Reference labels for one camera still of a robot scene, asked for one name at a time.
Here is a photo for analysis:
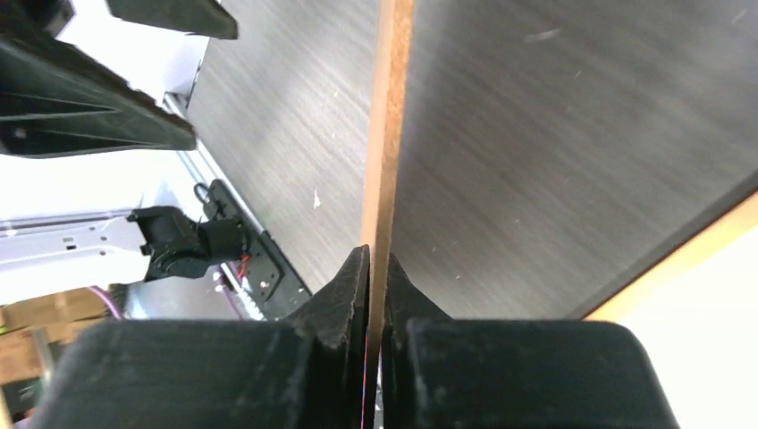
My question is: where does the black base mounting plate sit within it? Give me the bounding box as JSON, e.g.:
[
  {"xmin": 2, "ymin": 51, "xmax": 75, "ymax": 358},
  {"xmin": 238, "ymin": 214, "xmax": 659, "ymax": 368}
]
[{"xmin": 193, "ymin": 179, "xmax": 312, "ymax": 320}]

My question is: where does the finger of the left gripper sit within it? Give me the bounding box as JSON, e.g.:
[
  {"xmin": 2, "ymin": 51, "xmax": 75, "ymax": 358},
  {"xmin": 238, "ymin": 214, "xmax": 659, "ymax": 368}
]
[
  {"xmin": 107, "ymin": 0, "xmax": 239, "ymax": 40},
  {"xmin": 1, "ymin": 23, "xmax": 196, "ymax": 159}
]

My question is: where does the building and sky photo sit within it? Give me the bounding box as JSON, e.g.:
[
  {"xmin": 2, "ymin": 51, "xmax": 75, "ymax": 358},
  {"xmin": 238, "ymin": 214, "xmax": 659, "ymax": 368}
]
[{"xmin": 620, "ymin": 229, "xmax": 757, "ymax": 428}]

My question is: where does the orange wooden picture frame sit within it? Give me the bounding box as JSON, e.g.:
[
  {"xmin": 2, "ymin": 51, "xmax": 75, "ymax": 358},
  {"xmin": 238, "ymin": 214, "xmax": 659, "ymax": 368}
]
[{"xmin": 568, "ymin": 190, "xmax": 757, "ymax": 323}]

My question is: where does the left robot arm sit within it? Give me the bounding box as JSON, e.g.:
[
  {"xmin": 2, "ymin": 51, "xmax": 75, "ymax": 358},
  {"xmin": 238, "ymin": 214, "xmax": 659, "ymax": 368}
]
[{"xmin": 1, "ymin": 1, "xmax": 249, "ymax": 302}]

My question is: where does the brown cardboard backing board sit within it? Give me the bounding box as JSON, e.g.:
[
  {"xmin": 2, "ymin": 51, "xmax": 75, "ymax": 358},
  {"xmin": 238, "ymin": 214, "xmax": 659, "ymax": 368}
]
[{"xmin": 360, "ymin": 0, "xmax": 414, "ymax": 428}]

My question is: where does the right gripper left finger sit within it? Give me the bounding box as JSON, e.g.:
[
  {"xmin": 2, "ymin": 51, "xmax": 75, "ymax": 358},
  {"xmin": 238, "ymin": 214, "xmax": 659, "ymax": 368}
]
[{"xmin": 29, "ymin": 246, "xmax": 370, "ymax": 428}]

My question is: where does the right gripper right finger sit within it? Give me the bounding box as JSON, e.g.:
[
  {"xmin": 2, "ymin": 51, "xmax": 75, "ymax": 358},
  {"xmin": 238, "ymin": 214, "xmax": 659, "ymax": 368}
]
[{"xmin": 382, "ymin": 257, "xmax": 678, "ymax": 428}]

